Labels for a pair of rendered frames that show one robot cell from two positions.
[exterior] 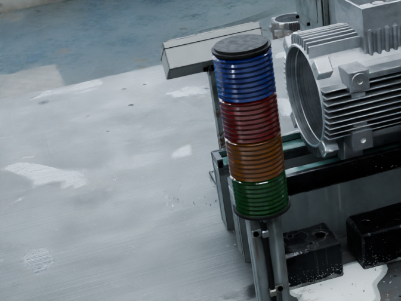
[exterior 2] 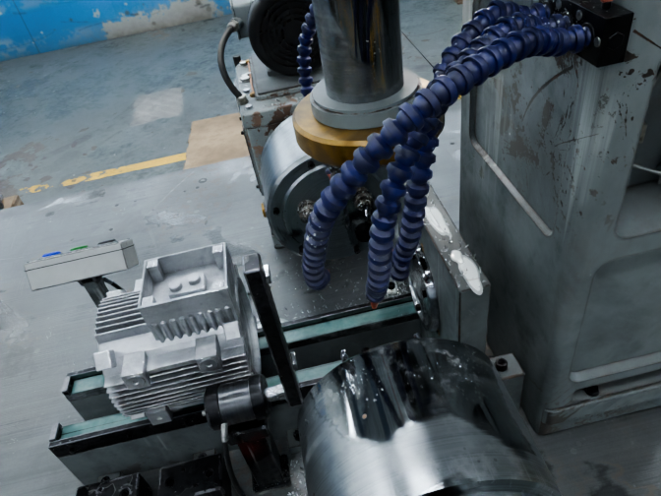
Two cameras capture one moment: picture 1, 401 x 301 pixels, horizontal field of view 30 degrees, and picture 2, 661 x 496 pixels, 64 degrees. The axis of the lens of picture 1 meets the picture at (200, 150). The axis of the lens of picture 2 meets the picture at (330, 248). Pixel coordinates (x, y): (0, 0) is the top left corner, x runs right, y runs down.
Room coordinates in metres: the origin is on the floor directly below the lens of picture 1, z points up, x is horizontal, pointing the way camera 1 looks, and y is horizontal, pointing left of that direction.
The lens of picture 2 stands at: (0.52, -0.57, 1.61)
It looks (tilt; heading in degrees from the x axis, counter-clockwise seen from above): 40 degrees down; 6
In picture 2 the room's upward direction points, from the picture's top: 11 degrees counter-clockwise
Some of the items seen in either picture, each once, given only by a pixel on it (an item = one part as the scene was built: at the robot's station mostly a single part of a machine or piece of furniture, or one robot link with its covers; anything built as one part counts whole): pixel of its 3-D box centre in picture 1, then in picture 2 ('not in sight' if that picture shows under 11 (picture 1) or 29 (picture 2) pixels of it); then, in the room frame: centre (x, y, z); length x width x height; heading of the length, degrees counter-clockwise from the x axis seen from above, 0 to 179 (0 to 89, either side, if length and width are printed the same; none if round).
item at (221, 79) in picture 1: (244, 71); not in sight; (0.71, -0.06, 1.19); 0.06 x 0.06 x 0.04
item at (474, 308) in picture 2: not in sight; (457, 294); (1.12, -0.69, 0.97); 0.30 x 0.11 x 0.34; 9
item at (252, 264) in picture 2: not in sight; (274, 339); (0.94, -0.43, 1.12); 0.04 x 0.03 x 0.26; 99
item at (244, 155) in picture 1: (254, 150); not in sight; (0.71, -0.06, 1.10); 0.06 x 0.06 x 0.04
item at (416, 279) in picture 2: not in sight; (419, 284); (1.11, -0.63, 1.01); 0.15 x 0.02 x 0.15; 9
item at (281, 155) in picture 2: not in sight; (322, 169); (1.45, -0.48, 1.04); 0.37 x 0.25 x 0.25; 9
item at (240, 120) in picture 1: (249, 112); not in sight; (0.71, -0.06, 1.14); 0.06 x 0.06 x 0.04
